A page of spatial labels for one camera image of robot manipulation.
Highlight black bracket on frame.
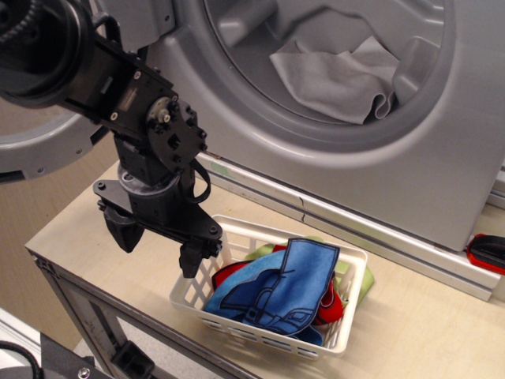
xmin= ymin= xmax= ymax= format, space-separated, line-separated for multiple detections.
xmin=112 ymin=340 xmax=155 ymax=379

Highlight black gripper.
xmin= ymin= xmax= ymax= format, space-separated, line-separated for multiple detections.
xmin=93 ymin=164 xmax=223 ymax=279

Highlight grey white cloth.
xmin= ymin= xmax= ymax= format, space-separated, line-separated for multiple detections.
xmin=270 ymin=36 xmax=399 ymax=125

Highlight light blue felt garment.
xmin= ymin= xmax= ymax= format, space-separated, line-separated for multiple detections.
xmin=203 ymin=253 xmax=324 ymax=347

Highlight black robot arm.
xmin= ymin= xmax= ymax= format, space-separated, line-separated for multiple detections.
xmin=1 ymin=1 xmax=222 ymax=278

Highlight round grey machine door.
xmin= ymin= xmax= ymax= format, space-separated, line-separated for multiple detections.
xmin=0 ymin=0 xmax=119 ymax=185

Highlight blue felt jeans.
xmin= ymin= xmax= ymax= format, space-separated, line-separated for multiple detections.
xmin=219 ymin=237 xmax=342 ymax=337

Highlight black cable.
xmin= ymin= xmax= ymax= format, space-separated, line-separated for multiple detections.
xmin=0 ymin=340 xmax=43 ymax=379

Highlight aluminium profile rail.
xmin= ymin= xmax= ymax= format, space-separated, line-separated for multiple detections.
xmin=198 ymin=153 xmax=501 ymax=301

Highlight red felt garment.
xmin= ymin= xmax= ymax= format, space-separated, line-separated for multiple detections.
xmin=211 ymin=244 xmax=344 ymax=326

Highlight metal table frame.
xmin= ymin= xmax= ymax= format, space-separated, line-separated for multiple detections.
xmin=30 ymin=251 xmax=255 ymax=378

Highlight white plastic laundry basket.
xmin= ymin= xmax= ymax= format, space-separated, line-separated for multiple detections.
xmin=170 ymin=216 xmax=368 ymax=359

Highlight grey toy washing machine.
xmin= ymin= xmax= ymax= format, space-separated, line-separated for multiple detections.
xmin=148 ymin=1 xmax=504 ymax=250

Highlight red black clamp handle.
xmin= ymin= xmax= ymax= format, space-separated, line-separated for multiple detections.
xmin=466 ymin=234 xmax=504 ymax=276

